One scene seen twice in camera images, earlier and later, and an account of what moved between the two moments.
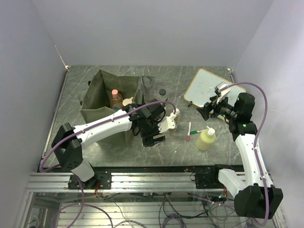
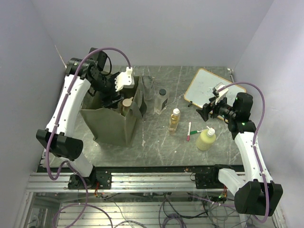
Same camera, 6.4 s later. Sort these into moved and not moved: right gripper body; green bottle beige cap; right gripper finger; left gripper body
Moved: left gripper body
Not moved: right gripper finger; right gripper body; green bottle beige cap
